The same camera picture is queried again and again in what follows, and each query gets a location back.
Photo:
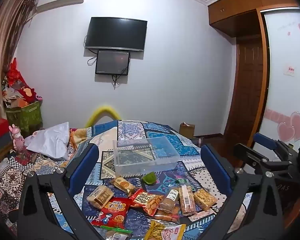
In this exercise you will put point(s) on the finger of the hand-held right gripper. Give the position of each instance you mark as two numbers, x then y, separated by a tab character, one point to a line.
265	140
250	155

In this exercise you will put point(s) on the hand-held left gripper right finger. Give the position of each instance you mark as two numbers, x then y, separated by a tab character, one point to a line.
216	170

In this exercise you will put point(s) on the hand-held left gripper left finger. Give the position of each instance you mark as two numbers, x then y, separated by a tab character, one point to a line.
83	172

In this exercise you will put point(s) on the brown millet bar packet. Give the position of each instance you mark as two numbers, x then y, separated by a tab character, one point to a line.
170	198

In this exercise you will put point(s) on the clear plastic storage box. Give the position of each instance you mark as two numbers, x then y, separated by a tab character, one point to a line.
145	155

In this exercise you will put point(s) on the red broad bean snack packet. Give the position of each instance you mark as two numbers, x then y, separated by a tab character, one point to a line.
147	201

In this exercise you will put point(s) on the beige cake packet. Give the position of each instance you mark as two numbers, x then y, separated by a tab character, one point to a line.
99	196

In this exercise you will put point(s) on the crispy rice cake packet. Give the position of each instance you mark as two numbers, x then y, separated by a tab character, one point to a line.
205	199

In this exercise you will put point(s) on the small green snack packet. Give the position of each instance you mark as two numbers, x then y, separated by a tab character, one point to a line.
183	182

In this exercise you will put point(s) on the pink nut bar packet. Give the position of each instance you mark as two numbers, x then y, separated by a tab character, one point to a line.
187	200

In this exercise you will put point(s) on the round pastry clear packet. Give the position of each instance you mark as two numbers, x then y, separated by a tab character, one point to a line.
123	184

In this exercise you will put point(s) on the white pillow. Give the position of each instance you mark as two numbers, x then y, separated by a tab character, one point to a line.
51	141

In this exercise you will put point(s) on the red cartoon snack packet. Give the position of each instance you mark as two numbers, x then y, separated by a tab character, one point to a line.
112	212

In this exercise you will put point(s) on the small cardboard box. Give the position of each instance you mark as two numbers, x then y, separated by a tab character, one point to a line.
187	130

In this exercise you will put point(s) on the brown wooden door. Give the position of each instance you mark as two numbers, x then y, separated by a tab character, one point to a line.
247	87

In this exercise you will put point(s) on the yellow foam tube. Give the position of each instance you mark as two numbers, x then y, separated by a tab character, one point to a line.
99	110

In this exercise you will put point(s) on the green jelly cup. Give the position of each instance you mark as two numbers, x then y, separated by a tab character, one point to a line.
149	178

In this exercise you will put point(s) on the green edged snack packet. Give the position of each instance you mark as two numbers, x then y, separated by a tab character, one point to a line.
116	233

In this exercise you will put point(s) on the paper notice sticker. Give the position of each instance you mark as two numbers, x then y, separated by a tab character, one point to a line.
290	70

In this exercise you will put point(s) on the pink rabbit figure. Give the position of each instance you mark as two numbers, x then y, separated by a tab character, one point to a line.
17	138

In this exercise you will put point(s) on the white pink snack packet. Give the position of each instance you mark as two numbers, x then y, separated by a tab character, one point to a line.
173	233

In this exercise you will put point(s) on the yellow fried snack packet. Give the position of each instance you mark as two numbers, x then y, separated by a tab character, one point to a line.
155	231

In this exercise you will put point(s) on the white heart sticker sliding door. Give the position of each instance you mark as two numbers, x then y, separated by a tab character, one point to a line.
287	55

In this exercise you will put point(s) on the red plush toy pile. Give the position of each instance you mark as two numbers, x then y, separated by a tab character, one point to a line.
17	85

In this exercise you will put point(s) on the small black monitor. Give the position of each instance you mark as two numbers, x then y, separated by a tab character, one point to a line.
112	62

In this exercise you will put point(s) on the wooden overhead cabinet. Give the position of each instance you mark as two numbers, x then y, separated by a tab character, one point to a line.
240	5

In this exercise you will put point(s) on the striped brown curtain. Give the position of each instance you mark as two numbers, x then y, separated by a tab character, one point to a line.
4	42

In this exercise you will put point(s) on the white air conditioner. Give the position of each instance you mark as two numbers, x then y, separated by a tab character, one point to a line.
59	3

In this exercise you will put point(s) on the wall mounted black television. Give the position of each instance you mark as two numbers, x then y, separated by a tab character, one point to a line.
116	33

